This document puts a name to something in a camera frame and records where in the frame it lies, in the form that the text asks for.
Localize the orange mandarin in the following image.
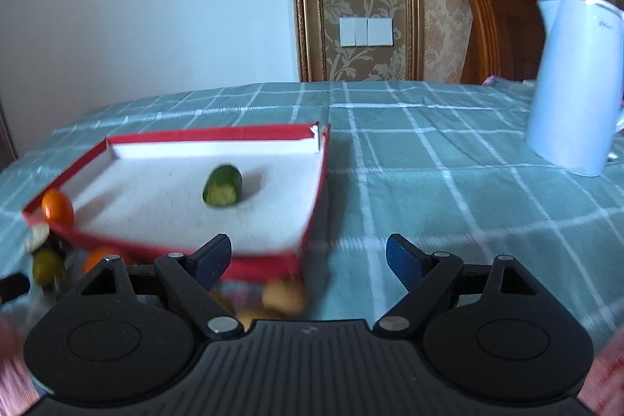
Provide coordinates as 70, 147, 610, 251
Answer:
41, 189, 75, 227
82, 247, 122, 275

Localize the brown patterned curtain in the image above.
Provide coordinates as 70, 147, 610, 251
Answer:
0, 97, 18, 173

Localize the dark cucumber stub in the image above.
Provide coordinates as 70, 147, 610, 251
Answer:
27, 223, 51, 251

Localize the white electric kettle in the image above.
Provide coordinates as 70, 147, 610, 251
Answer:
524, 0, 624, 177

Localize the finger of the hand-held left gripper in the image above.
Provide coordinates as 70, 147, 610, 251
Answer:
0, 273, 31, 304

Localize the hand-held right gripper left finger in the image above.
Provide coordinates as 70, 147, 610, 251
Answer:
73, 233, 245, 340

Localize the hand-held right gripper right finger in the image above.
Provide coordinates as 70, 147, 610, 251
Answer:
373, 233, 549, 341

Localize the green cucumber piece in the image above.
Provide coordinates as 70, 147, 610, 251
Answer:
203, 165, 243, 207

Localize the brown kiwi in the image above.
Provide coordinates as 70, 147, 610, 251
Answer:
262, 280, 307, 314
235, 306, 282, 328

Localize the wooden headboard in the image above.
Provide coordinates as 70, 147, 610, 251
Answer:
459, 0, 546, 84

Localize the white wall switch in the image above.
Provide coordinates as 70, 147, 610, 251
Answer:
340, 17, 394, 48

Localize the red cardboard box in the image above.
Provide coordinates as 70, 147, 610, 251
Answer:
22, 122, 332, 295

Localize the yellow-green fruit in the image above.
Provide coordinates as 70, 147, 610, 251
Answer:
32, 249, 66, 287

